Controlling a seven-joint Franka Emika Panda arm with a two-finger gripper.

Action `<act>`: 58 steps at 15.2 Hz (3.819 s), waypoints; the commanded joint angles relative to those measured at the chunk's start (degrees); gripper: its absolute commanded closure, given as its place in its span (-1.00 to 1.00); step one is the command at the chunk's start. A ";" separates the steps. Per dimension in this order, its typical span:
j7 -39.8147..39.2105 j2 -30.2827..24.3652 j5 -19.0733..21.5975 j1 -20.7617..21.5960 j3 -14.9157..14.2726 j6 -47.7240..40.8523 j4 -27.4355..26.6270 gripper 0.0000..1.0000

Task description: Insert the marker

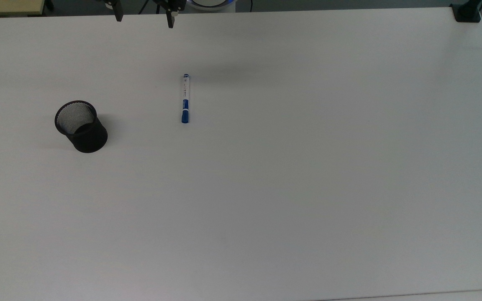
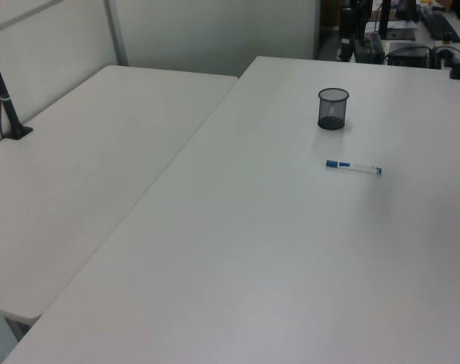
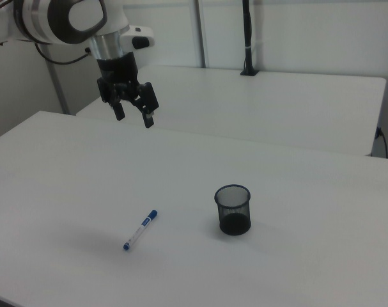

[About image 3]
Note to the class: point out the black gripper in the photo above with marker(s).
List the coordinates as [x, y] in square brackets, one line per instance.
[117, 72]

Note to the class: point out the blue and white marker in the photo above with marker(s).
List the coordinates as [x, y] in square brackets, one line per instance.
[140, 229]

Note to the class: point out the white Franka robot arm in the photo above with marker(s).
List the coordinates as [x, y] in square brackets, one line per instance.
[53, 22]

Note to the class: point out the white side table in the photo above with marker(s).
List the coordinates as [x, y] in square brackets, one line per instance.
[260, 105]

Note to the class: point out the black mesh pen cup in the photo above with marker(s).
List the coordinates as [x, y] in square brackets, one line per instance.
[235, 220]

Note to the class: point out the grey wall frame post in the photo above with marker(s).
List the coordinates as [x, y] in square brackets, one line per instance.
[200, 32]
[57, 89]

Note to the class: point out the black clamped camera pole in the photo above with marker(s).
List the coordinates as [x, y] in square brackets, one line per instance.
[248, 48]

